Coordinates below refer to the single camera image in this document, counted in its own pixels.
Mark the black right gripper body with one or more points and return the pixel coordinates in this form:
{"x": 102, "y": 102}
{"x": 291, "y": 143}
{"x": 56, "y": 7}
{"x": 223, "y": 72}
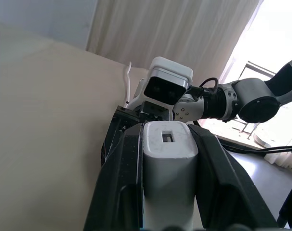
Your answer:
{"x": 153, "y": 110}

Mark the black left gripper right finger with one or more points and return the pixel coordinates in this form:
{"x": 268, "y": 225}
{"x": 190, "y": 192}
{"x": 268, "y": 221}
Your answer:
{"x": 223, "y": 183}

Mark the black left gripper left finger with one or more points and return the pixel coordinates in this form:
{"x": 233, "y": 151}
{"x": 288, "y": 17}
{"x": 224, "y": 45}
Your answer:
{"x": 117, "y": 183}

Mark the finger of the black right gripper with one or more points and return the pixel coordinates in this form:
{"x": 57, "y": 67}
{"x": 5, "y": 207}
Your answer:
{"x": 114, "y": 134}

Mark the white charger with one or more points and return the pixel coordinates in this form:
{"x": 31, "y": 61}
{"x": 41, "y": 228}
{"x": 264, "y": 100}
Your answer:
{"x": 168, "y": 178}

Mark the white round base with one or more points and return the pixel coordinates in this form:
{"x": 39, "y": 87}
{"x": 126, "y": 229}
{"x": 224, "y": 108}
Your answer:
{"x": 262, "y": 139}

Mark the white curtain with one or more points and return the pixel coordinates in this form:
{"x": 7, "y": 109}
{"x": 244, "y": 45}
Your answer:
{"x": 175, "y": 31}

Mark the metal window railing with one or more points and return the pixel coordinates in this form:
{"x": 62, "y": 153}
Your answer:
{"x": 258, "y": 68}

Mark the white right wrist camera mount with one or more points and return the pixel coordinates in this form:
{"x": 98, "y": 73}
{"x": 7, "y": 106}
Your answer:
{"x": 168, "y": 79}

